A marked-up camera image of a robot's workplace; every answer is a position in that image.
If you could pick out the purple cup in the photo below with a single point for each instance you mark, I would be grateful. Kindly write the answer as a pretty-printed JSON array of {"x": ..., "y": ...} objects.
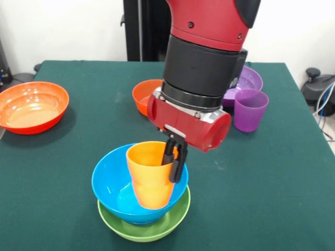
[{"x": 248, "y": 117}]

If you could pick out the purple bowl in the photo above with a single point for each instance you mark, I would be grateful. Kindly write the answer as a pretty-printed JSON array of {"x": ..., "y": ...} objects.
[{"x": 248, "y": 81}]

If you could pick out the green bowl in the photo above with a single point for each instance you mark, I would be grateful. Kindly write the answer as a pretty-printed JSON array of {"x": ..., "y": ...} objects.
[{"x": 157, "y": 227}]

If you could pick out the grey office chair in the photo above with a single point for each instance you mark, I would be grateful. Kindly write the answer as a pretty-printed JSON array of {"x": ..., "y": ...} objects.
[{"x": 21, "y": 77}]

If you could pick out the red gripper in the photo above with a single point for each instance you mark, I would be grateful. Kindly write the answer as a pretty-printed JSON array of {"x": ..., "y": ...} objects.
[{"x": 188, "y": 125}]

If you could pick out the small orange bowl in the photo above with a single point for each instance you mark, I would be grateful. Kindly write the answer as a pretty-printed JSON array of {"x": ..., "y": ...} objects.
[{"x": 142, "y": 96}]

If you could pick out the dark green table cloth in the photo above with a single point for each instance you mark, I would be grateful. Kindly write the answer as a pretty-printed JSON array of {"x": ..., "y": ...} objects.
[{"x": 235, "y": 196}]

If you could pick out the black chair base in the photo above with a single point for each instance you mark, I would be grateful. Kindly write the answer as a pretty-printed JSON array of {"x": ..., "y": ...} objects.
[{"x": 319, "y": 86}]

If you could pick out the orange cup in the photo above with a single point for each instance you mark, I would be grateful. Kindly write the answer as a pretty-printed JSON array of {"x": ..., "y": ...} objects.
[{"x": 151, "y": 183}]

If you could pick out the black equipment stand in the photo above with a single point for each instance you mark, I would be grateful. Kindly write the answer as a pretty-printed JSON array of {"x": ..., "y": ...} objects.
[{"x": 4, "y": 62}]

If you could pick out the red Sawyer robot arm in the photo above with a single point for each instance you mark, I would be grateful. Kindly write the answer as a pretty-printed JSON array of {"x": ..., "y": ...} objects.
[{"x": 204, "y": 52}]

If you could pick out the large orange bowl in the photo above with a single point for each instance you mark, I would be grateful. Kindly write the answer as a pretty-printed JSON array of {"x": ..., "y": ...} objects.
[{"x": 28, "y": 109}]

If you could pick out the large light blue bowl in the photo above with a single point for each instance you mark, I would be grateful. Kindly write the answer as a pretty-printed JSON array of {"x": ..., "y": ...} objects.
[{"x": 112, "y": 183}]

